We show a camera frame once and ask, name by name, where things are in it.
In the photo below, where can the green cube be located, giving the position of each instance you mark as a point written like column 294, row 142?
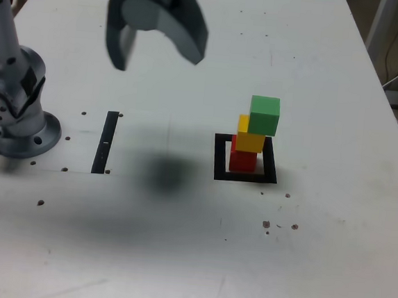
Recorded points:
column 264, row 114

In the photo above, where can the yellow cube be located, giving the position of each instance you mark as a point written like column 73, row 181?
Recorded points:
column 250, row 143

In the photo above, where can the red cube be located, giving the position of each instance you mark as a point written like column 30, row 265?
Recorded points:
column 243, row 161

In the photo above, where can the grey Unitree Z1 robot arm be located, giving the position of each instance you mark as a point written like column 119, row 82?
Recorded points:
column 10, row 69

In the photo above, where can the black tape square outline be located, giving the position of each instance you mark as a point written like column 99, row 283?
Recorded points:
column 274, row 162

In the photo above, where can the black tape strip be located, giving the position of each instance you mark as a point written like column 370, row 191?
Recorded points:
column 103, row 147

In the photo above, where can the white frame post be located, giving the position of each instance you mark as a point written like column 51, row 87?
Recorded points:
column 375, row 28

